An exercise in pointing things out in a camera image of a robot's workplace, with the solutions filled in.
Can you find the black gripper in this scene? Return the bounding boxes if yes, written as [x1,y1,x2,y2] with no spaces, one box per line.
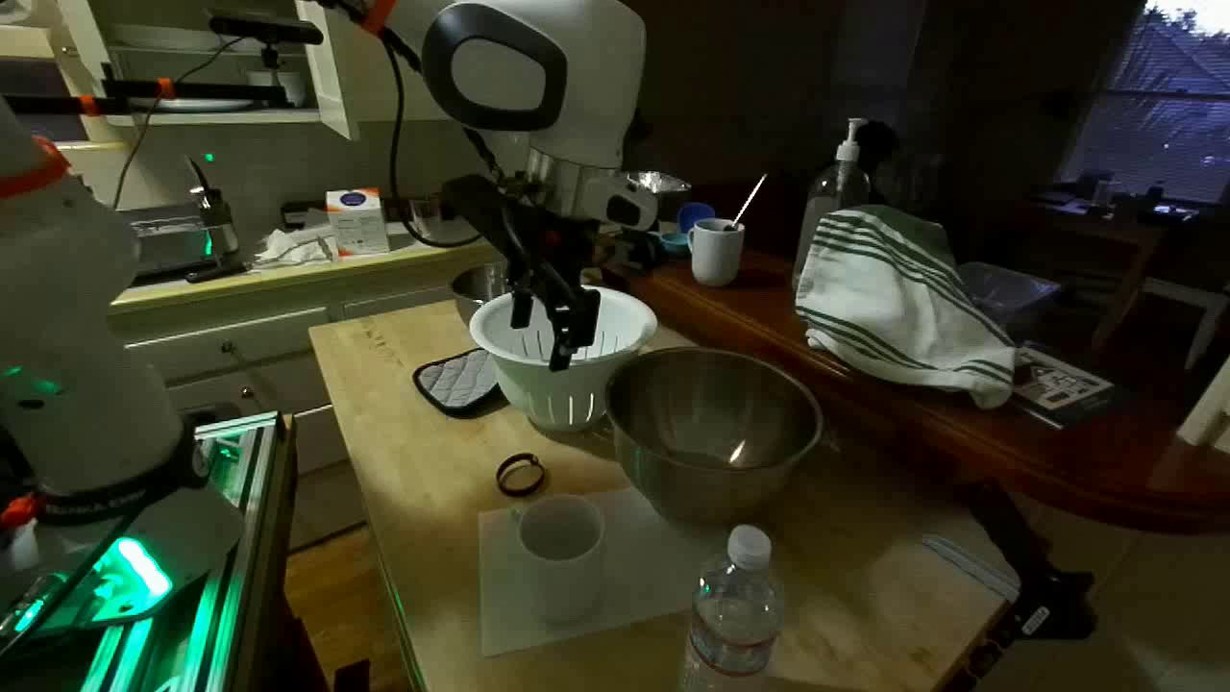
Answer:
[437,174,606,375]

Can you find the clear pump bottle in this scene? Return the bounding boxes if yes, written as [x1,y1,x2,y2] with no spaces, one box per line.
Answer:
[795,112,878,244]

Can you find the white plastic colander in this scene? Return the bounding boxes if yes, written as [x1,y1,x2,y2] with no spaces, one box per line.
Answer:
[464,283,660,434]

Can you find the large empty silver bowl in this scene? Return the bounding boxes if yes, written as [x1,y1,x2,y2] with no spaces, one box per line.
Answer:
[602,344,827,529]

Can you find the clear plastic water bottle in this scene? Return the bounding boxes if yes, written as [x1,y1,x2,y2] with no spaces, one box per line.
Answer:
[677,517,788,692]

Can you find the black quilted pot holder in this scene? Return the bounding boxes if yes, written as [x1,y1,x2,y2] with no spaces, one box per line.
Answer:
[413,344,512,423]

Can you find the aluminium foil tray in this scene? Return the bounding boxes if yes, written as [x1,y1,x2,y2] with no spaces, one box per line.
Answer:
[618,164,695,202]

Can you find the white mug with stirrer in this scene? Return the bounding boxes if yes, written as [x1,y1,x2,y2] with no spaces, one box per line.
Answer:
[686,215,751,287]

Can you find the white tissue box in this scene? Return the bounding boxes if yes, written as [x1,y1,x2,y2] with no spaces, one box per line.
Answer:
[319,184,394,262]

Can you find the thin white stirrer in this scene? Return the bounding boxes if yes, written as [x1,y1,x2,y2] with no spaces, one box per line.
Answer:
[727,168,773,230]

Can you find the white crumpled paper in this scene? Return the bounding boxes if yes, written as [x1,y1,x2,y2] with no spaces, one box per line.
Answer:
[255,226,340,269]

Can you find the white rectangular mat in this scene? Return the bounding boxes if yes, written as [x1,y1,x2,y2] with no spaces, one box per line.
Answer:
[474,483,723,660]

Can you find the white drawer cabinet counter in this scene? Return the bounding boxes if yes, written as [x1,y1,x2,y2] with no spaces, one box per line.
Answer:
[107,241,497,542]

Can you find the black stand with green light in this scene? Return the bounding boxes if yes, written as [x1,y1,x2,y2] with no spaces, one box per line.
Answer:
[186,150,255,283]

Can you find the green striped white towel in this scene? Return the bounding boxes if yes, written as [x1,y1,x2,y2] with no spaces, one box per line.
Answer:
[791,202,1024,415]

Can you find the silver box device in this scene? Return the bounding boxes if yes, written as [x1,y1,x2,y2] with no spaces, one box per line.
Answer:
[121,202,217,283]

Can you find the dark wooden counter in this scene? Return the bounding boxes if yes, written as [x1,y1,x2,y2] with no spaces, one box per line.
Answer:
[629,244,1230,535]

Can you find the clear plastic container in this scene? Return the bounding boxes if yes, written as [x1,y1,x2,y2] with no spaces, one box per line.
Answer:
[956,256,1064,337]

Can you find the printed paper sheet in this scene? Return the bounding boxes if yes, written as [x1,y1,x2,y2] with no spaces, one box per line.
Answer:
[1011,343,1119,434]

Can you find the black table clamp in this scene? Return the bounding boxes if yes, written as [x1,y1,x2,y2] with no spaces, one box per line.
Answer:
[971,483,1098,646]

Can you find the window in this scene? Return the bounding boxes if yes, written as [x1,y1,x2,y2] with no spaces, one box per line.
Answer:
[1055,0,1230,209]

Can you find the small black ring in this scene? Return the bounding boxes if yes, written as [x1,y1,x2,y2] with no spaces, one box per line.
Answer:
[494,451,549,501]

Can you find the white wall shelf cabinet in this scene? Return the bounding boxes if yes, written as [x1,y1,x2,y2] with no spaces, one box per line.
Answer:
[0,0,363,146]

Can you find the aluminium robot stand frame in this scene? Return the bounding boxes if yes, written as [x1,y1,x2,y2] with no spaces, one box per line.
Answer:
[0,406,300,692]

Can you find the grey metal base plate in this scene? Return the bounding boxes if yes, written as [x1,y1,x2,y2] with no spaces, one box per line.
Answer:
[0,483,245,631]

